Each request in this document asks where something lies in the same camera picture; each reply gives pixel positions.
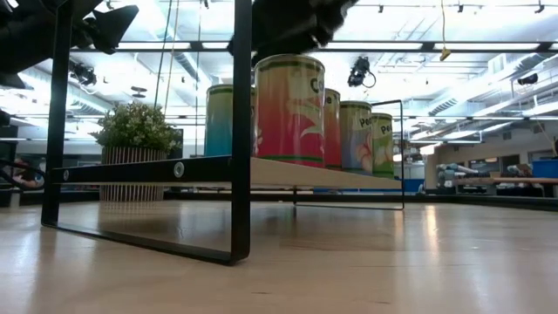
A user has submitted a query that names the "background wooden table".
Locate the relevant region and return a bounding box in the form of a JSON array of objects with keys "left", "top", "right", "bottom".
[{"left": 453, "top": 176, "right": 558, "bottom": 197}]

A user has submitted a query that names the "black hanging cable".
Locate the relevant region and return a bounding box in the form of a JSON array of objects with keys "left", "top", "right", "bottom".
[{"left": 153, "top": 0, "right": 174, "bottom": 109}]

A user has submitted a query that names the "wooden shelf with black frame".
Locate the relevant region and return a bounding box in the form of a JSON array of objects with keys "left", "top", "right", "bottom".
[{"left": 41, "top": 0, "right": 405, "bottom": 266}]

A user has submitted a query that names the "yellowish hanging rope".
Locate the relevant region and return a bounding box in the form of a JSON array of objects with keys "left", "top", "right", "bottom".
[{"left": 163, "top": 0, "right": 180, "bottom": 115}]

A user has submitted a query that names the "pineapple label tin can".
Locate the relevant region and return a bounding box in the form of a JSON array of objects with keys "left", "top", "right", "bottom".
[{"left": 323, "top": 87, "right": 342, "bottom": 171}]

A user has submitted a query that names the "person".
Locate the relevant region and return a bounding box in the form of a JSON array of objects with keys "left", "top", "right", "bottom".
[{"left": 12, "top": 157, "right": 44, "bottom": 188}]

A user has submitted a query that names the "black aluminium table frame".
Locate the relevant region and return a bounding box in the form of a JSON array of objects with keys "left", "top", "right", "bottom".
[{"left": 0, "top": 190, "right": 558, "bottom": 213}]

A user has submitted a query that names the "black overhead frame bar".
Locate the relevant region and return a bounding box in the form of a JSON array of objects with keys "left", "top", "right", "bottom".
[{"left": 69, "top": 40, "right": 558, "bottom": 53}]

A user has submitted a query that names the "pear label tin can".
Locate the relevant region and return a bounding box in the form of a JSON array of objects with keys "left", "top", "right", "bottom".
[{"left": 371, "top": 112, "right": 395, "bottom": 179}]

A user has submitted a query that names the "teal gradient tin can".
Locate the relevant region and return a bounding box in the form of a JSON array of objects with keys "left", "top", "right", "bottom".
[{"left": 203, "top": 84, "right": 258, "bottom": 158}]

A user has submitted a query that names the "black overhead camera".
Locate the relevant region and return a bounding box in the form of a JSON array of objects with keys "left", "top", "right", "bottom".
[{"left": 347, "top": 55, "right": 377, "bottom": 88}]

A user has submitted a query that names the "blue storage bin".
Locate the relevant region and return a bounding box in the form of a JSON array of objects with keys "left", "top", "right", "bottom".
[{"left": 531, "top": 159, "right": 558, "bottom": 179}]

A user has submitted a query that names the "peach label tin can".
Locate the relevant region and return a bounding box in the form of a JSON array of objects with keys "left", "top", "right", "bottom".
[{"left": 339, "top": 100, "right": 374, "bottom": 175}]

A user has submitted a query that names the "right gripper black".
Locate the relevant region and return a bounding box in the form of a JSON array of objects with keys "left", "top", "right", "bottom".
[{"left": 227, "top": 0, "right": 359, "bottom": 66}]

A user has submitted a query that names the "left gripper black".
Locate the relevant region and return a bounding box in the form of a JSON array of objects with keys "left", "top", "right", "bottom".
[{"left": 0, "top": 0, "right": 140, "bottom": 75}]

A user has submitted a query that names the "artificial plant in ribbed pot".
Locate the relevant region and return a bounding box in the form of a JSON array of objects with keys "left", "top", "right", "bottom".
[{"left": 89, "top": 100, "right": 183, "bottom": 202}]

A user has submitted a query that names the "corn label tin can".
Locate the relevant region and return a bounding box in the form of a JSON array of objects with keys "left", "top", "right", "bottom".
[{"left": 254, "top": 53, "right": 327, "bottom": 169}]

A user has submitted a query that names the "yellow hanging cord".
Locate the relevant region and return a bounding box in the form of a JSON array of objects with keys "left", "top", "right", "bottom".
[{"left": 439, "top": 0, "right": 453, "bottom": 62}]

